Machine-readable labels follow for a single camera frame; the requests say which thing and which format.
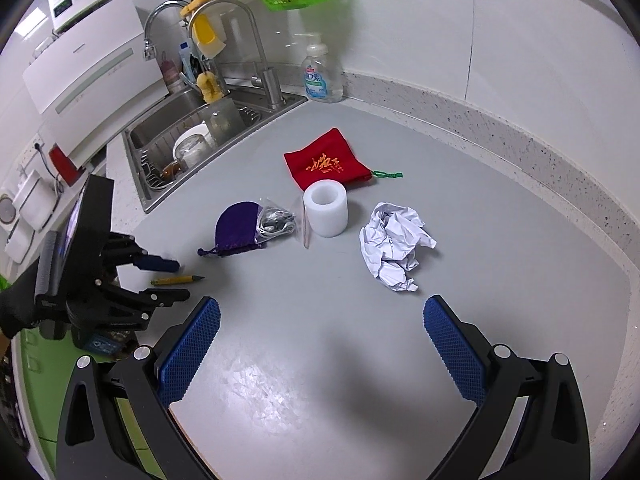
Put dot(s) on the white water heater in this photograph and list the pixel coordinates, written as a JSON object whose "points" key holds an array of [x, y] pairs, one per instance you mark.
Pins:
{"points": [[80, 0]]}

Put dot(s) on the stainless steel sink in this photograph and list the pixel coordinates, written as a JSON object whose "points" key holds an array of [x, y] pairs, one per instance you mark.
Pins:
{"points": [[150, 120]]}

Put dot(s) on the round kitchen timer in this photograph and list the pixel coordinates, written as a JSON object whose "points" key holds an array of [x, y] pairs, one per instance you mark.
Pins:
{"points": [[6, 211]]}

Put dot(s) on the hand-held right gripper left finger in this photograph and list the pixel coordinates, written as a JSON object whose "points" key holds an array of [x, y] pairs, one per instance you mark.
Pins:
{"points": [[190, 347]]}

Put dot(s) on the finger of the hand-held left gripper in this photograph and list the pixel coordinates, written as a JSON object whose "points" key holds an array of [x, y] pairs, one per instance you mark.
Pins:
{"points": [[157, 263], [160, 300]]}

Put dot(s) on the red kettle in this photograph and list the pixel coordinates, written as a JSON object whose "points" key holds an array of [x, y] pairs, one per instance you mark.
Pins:
{"points": [[62, 165]]}

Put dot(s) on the yellow plastic brush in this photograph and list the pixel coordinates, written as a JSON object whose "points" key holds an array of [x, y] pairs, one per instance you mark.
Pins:
{"points": [[207, 35]]}

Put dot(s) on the tall clear glass container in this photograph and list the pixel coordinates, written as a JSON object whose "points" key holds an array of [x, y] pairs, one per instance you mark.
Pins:
{"points": [[224, 122]]}

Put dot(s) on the green cabinet door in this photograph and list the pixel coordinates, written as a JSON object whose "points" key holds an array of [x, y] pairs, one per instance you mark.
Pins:
{"points": [[42, 385]]}

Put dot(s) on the blue bottle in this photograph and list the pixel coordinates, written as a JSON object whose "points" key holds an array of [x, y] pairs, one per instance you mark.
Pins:
{"points": [[186, 60]]}

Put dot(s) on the yellow loofah sponge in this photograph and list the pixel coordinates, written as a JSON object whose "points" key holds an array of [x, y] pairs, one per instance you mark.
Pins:
{"points": [[209, 87]]}

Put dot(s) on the steel gooseneck faucet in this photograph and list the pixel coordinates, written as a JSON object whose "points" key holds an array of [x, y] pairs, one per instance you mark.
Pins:
{"points": [[270, 85]]}

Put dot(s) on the yellow pencil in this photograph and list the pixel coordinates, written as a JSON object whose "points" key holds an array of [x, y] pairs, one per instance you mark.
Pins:
{"points": [[175, 279]]}

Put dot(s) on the clear hand soap bottle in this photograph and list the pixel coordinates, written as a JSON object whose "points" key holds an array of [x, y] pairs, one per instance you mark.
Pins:
{"points": [[322, 77]]}

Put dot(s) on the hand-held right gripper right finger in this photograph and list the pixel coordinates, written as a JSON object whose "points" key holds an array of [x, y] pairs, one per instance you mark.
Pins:
{"points": [[452, 345]]}

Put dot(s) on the white paper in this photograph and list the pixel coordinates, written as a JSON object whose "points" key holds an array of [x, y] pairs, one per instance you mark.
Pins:
{"points": [[395, 245]]}

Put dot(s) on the white bowl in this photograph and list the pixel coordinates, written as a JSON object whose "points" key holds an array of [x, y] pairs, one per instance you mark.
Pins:
{"points": [[187, 136]]}

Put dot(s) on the white countertop dishwasher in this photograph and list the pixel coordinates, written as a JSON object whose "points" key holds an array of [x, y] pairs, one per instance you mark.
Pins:
{"points": [[85, 75]]}

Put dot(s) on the person's left hand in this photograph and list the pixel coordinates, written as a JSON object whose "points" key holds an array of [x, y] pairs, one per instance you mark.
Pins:
{"points": [[17, 310]]}

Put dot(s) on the clear plastic bag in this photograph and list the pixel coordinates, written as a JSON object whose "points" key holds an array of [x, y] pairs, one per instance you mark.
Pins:
{"points": [[277, 225]]}

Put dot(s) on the white wall socket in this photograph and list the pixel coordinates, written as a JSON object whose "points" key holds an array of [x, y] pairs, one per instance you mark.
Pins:
{"points": [[32, 150]]}

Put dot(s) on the white foam cylinder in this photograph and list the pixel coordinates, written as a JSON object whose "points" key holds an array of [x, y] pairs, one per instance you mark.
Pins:
{"points": [[325, 217]]}

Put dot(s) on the glass jar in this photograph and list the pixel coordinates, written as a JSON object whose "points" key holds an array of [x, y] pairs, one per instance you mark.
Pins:
{"points": [[196, 151]]}

